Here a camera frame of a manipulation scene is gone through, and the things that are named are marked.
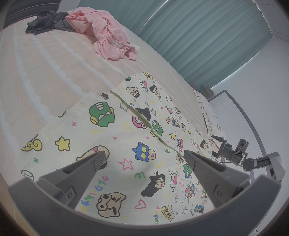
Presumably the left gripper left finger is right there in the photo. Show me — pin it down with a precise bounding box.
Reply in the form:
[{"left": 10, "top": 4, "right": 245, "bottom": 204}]
[{"left": 38, "top": 150, "right": 106, "bottom": 209}]

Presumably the bed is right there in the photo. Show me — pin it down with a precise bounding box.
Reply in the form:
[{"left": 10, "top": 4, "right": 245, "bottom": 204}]
[{"left": 0, "top": 9, "right": 269, "bottom": 230}]

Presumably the black chest of drawers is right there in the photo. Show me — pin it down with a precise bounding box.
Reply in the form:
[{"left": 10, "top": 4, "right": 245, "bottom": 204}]
[{"left": 6, "top": 0, "right": 62, "bottom": 30}]

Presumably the blue-green curtain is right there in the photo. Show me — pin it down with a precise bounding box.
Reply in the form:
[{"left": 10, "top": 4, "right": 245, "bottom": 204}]
[
  {"left": 137, "top": 0, "right": 275, "bottom": 89},
  {"left": 77, "top": 0, "right": 190, "bottom": 37}
]

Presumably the pink garment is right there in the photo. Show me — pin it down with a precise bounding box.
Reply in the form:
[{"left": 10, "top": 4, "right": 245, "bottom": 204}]
[{"left": 65, "top": 7, "right": 138, "bottom": 61}]

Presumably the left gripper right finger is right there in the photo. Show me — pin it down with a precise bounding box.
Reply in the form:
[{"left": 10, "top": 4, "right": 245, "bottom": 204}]
[{"left": 183, "top": 149, "right": 251, "bottom": 209}]

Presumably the grey bedside table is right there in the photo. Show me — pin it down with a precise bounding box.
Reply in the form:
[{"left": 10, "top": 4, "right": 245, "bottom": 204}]
[{"left": 190, "top": 83, "right": 215, "bottom": 96}]

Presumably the black garment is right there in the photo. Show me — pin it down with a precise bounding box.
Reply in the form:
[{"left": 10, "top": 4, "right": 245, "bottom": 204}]
[{"left": 25, "top": 10, "right": 74, "bottom": 35}]

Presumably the white printed pillow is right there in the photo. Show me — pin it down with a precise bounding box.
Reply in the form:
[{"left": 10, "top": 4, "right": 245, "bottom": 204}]
[{"left": 193, "top": 89, "right": 227, "bottom": 154}]

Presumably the white printed pyjama top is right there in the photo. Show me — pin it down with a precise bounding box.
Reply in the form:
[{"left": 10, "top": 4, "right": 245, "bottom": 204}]
[{"left": 20, "top": 71, "right": 227, "bottom": 224}]

